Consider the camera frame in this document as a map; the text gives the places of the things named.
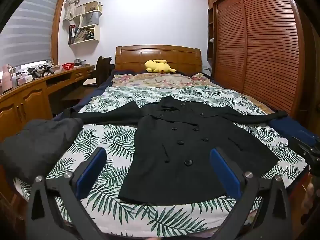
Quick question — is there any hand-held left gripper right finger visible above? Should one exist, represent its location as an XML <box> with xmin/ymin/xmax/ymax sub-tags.
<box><xmin>209</xmin><ymin>148</ymin><xmax>293</xmax><ymax>240</ymax></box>

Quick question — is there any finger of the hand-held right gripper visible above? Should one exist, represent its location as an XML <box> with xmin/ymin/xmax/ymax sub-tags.
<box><xmin>287</xmin><ymin>135</ymin><xmax>316</xmax><ymax>157</ymax></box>

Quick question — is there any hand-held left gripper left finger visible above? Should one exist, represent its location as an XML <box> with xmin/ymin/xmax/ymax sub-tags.
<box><xmin>25</xmin><ymin>147</ymin><xmax>108</xmax><ymax>240</ymax></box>

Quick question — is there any black buttoned coat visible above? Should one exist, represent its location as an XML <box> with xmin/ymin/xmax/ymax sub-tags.
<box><xmin>64</xmin><ymin>95</ymin><xmax>288</xmax><ymax>207</ymax></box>

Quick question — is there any person's right hand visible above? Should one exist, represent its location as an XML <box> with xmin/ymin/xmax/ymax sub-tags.
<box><xmin>301</xmin><ymin>181</ymin><xmax>315</xmax><ymax>210</ymax></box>

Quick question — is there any leaf print bed sheet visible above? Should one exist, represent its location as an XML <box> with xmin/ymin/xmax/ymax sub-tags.
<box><xmin>15</xmin><ymin>85</ymin><xmax>308</xmax><ymax>238</ymax></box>

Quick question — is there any dark grey folded garment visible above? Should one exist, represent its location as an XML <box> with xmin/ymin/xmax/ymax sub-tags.
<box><xmin>0</xmin><ymin>118</ymin><xmax>84</xmax><ymax>183</ymax></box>

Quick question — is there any brown cardboard sheet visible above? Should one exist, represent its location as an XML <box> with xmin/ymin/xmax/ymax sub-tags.
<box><xmin>61</xmin><ymin>85</ymin><xmax>95</xmax><ymax>103</ymax></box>

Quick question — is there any wooden desk with cabinets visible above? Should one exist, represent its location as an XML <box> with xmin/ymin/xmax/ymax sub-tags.
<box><xmin>0</xmin><ymin>65</ymin><xmax>95</xmax><ymax>140</ymax></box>

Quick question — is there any dark brown chair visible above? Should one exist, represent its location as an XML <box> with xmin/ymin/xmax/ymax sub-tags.
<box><xmin>84</xmin><ymin>56</ymin><xmax>113</xmax><ymax>88</ymax></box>

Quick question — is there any wooden slatted wardrobe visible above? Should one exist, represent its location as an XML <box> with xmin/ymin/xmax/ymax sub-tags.
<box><xmin>207</xmin><ymin>0</ymin><xmax>315</xmax><ymax>120</ymax></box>

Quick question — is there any floral pillow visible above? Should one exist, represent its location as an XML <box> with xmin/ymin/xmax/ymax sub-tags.
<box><xmin>111</xmin><ymin>72</ymin><xmax>215</xmax><ymax>89</ymax></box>

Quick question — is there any small white box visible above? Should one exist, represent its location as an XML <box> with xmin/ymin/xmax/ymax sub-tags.
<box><xmin>16</xmin><ymin>74</ymin><xmax>33</xmax><ymax>85</ymax></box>

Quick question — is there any yellow plush toy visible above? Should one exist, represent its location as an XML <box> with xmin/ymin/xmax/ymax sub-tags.
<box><xmin>144</xmin><ymin>59</ymin><xmax>177</xmax><ymax>74</ymax></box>

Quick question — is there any pink thermos jug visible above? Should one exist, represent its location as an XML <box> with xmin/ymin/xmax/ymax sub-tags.
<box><xmin>1</xmin><ymin>64</ymin><xmax>13</xmax><ymax>92</ymax></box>

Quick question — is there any wooden bed headboard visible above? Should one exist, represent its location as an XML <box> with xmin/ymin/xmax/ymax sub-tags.
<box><xmin>115</xmin><ymin>45</ymin><xmax>202</xmax><ymax>74</ymax></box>

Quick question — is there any row of books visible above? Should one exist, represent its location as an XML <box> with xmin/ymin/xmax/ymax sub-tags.
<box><xmin>75</xmin><ymin>29</ymin><xmax>95</xmax><ymax>42</ymax></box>

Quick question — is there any grey window blind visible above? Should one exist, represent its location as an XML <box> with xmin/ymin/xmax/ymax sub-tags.
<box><xmin>0</xmin><ymin>0</ymin><xmax>63</xmax><ymax>68</ymax></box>

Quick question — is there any grey paper bag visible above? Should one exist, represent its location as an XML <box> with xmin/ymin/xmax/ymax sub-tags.
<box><xmin>81</xmin><ymin>12</ymin><xmax>99</xmax><ymax>28</ymax></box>

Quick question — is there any white wall shelf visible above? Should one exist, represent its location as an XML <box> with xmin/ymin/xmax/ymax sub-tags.
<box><xmin>68</xmin><ymin>1</ymin><xmax>103</xmax><ymax>45</ymax></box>

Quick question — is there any wooden window frame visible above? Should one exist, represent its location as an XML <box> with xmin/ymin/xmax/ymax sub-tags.
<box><xmin>51</xmin><ymin>0</ymin><xmax>69</xmax><ymax>65</ymax></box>

